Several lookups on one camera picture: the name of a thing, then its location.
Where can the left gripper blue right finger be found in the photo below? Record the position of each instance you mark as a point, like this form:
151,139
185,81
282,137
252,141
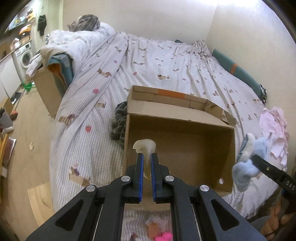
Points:
198,213

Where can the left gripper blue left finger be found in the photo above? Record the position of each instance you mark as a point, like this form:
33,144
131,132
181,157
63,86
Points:
95,213

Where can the light blue fluffy sock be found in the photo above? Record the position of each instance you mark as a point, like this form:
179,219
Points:
244,169

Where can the pink heart-shaped sponge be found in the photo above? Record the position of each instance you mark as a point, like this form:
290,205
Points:
167,236

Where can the person's right hand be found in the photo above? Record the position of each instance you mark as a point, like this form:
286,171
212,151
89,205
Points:
274,221

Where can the pink white crumpled cloth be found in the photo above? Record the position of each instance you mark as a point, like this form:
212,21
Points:
274,128

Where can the light wooden board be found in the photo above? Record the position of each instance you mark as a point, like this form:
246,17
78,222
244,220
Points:
41,202

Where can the checkered bed sheet with dogs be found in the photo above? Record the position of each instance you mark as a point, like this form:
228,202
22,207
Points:
81,137

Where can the open brown cardboard box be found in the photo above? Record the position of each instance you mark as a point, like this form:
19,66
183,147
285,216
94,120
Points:
194,137

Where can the dark striped cloth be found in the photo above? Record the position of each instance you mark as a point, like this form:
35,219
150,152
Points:
119,123

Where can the teal orange cushion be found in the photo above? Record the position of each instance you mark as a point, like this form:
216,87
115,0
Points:
241,74

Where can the cardboard box beside bed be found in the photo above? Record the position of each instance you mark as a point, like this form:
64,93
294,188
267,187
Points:
51,85

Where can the green dustpan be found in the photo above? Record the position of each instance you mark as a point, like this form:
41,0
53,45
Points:
28,87

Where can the white quilted duvet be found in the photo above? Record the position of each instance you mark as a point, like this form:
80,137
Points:
77,45

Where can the white washing machine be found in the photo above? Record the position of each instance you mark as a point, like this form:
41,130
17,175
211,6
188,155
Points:
21,58

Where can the grey striped pillow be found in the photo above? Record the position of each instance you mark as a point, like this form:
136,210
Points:
85,23

